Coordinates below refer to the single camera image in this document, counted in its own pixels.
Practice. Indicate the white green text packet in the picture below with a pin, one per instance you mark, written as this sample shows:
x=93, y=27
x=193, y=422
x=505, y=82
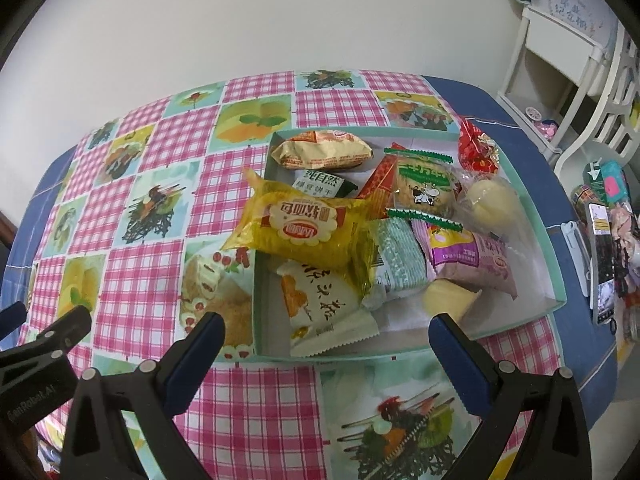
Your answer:
x=321, y=184

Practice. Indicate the red gold-print snack packet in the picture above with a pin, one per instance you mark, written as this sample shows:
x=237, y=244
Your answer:
x=379, y=189

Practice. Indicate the pink checkered fruit tablecloth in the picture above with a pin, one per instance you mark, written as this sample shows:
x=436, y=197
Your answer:
x=135, y=235

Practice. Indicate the white orange-print snack packet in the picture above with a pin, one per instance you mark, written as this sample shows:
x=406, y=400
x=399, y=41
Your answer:
x=324, y=311

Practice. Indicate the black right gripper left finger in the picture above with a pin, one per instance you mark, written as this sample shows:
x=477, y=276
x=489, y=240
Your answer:
x=97, y=444

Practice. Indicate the yellow triangular snack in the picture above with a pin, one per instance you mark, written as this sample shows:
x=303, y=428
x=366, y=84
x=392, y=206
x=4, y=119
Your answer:
x=442, y=296

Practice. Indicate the white shelf unit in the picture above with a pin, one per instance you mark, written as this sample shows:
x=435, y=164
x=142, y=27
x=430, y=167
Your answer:
x=597, y=112

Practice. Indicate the purple swiss roll packet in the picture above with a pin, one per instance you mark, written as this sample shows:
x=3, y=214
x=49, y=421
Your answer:
x=464, y=257

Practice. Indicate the green cow biscuit packet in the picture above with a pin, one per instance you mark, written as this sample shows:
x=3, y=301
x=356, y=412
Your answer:
x=424, y=188

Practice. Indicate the beige orange swiss roll packet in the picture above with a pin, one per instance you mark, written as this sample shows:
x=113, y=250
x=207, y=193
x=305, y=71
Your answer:
x=322, y=149

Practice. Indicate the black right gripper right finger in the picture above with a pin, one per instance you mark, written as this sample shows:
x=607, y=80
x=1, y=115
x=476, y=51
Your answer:
x=556, y=443

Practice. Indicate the blue plaid cloth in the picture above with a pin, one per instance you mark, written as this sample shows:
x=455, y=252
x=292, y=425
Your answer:
x=588, y=350

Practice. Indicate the yellow soft bread packet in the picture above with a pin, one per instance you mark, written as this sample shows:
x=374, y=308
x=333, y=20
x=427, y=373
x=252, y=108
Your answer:
x=328, y=233

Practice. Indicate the green white wafer packet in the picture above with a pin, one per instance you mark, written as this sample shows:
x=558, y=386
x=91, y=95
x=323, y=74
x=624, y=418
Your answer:
x=399, y=267

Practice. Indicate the white teal-edged box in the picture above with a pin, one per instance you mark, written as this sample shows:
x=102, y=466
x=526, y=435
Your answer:
x=403, y=322

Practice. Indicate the clear packet round yellow pastry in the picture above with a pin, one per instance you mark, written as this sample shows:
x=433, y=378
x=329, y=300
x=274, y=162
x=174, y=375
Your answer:
x=489, y=202

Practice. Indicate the red patterned snack bag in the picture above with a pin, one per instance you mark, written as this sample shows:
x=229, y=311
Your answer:
x=476, y=150

